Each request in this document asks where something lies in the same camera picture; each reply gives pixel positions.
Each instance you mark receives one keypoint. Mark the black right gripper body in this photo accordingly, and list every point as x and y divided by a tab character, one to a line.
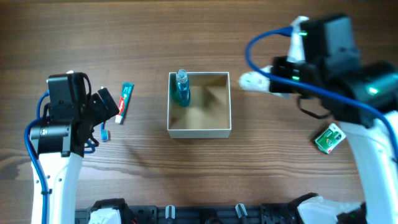
299	70

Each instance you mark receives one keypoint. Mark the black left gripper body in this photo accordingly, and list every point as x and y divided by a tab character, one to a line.
97	109

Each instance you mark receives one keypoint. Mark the white lotion tube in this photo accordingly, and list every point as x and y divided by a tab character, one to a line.
255	81

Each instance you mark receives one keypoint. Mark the green soap box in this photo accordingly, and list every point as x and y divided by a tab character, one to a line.
329	139

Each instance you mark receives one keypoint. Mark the teal mouthwash bottle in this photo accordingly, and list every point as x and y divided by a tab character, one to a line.
182	92

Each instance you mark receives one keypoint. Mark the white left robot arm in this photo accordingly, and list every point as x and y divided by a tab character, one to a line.
58	139

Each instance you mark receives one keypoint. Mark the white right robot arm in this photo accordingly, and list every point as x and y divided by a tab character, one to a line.
324	62

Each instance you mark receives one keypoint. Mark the Colgate toothpaste tube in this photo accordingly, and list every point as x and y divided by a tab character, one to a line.
124	101

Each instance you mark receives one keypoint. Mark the blue white toothbrush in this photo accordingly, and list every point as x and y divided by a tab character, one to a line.
104	133

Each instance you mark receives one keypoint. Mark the white cardboard box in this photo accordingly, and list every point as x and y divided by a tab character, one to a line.
209	114

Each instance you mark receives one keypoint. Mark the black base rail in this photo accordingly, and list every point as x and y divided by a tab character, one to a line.
264	213

